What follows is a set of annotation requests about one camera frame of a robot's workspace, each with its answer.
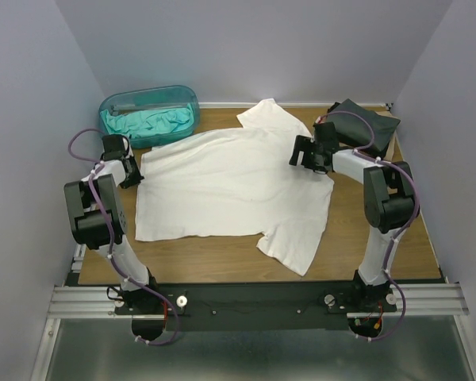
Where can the aluminium frame rail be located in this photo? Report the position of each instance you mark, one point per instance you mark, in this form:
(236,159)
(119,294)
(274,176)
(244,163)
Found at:
(422,340)

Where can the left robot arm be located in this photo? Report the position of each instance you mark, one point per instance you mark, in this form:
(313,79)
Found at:
(98,221)

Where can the white printed t shirt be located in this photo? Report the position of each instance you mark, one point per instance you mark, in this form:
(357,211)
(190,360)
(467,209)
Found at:
(237,182)

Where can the folded grey-green t shirt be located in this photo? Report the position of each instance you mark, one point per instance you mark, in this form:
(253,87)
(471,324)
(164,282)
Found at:
(355,122)

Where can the teal plastic bin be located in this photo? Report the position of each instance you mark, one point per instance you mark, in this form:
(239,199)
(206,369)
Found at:
(153,98)

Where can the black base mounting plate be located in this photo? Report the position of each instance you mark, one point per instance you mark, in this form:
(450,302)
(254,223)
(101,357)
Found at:
(211,307)

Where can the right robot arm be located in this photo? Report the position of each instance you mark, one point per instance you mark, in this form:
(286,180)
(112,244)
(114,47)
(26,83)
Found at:
(390,203)

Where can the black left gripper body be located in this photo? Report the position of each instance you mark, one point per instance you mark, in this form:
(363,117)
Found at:
(134,177)

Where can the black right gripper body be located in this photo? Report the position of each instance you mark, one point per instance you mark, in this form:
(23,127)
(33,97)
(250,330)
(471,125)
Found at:
(314,163)

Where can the teal t shirt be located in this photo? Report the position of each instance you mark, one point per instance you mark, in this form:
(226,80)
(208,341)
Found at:
(142,124)

